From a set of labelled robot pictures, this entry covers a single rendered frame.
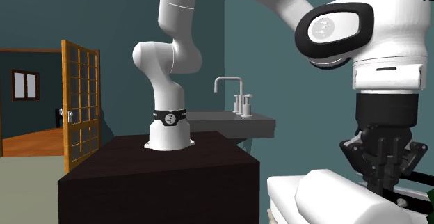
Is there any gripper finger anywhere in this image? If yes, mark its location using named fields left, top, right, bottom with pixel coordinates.
left=339, top=132, right=387, bottom=195
left=386, top=137, right=429, bottom=198

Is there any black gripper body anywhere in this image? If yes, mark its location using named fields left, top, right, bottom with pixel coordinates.
left=355, top=93, right=419, bottom=150

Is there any white cylindrical roll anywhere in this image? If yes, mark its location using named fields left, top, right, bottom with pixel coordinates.
left=294, top=168, right=405, bottom=224

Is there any white toilet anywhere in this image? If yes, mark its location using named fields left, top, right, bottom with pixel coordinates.
left=266, top=174, right=434, bottom=224

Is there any grey sink with silver faucet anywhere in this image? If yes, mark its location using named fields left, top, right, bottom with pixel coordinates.
left=184, top=76, right=277, bottom=140

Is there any dark robot stand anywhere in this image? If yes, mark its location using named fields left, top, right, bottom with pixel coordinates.
left=57, top=131, right=261, bottom=224

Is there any wooden door with glass panes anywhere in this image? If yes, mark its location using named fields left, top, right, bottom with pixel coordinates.
left=61, top=39, right=102, bottom=175

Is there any brown framed window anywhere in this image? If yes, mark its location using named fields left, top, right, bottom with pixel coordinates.
left=10, top=68, right=41, bottom=102

